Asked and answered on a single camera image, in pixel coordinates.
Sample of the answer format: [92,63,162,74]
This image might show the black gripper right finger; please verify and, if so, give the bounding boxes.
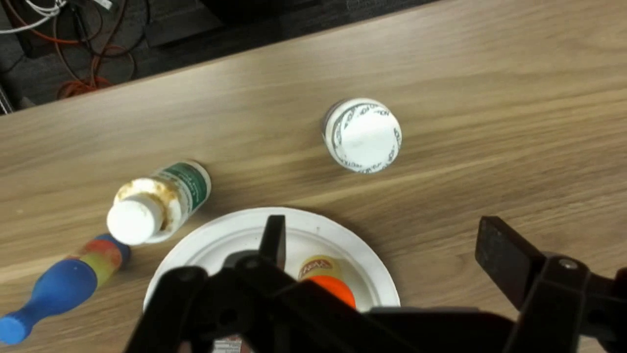
[474,215,627,353]

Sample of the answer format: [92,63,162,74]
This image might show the large white pill bottle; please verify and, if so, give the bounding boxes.
[321,98,401,174]

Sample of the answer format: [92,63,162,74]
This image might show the green-label supplement bottle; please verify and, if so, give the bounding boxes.
[106,161,211,245]

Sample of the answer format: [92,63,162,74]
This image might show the orange-lid dough tub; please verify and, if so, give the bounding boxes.
[298,255,356,308]

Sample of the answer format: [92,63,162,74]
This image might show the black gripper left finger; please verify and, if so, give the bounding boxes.
[123,214,290,353]

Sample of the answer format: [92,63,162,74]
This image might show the white round plate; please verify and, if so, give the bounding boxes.
[143,208,401,312]

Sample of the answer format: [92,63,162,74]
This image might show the blue toy bottle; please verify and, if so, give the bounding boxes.
[0,233,131,345]

